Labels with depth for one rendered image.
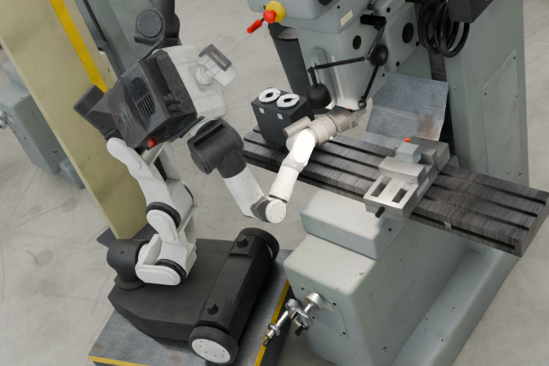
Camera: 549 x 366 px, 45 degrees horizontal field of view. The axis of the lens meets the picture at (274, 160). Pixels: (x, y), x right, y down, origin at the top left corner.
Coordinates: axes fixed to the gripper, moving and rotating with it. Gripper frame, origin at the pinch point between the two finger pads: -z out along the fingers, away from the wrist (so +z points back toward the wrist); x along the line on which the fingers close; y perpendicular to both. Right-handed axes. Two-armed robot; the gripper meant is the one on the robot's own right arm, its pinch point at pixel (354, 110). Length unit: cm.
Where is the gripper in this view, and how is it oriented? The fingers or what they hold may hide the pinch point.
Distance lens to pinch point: 236.5
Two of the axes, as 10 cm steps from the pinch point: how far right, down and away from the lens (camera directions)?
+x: -5.1, -4.3, 7.5
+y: 2.5, 7.6, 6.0
